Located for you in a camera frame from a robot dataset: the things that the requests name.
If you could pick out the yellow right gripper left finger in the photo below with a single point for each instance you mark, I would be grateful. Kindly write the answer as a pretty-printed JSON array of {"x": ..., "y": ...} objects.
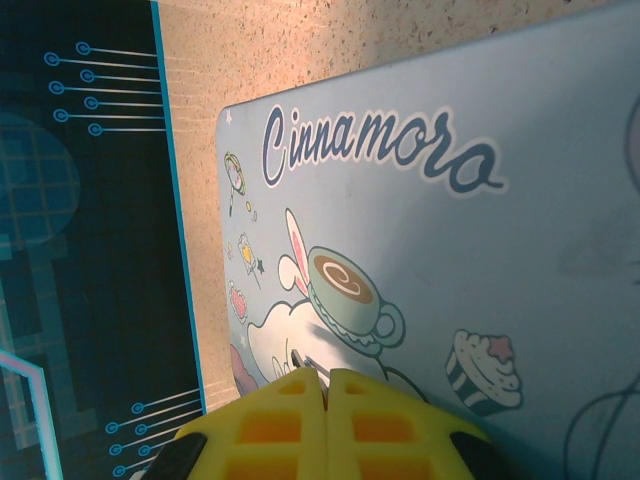
[{"x": 270, "y": 435}]

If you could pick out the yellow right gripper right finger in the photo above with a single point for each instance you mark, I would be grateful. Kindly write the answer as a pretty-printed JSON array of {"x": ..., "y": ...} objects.
[{"x": 395, "y": 440}]

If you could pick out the small metal key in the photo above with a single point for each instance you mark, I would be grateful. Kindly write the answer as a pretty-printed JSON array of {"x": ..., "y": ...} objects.
[{"x": 307, "y": 364}]

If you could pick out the blue Cinnamoroll tin box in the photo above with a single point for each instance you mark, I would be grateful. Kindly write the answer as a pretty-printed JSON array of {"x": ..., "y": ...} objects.
[{"x": 475, "y": 250}]

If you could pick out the dark blue circuit-print mat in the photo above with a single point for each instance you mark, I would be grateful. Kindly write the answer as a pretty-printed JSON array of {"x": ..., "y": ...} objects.
[{"x": 100, "y": 250}]

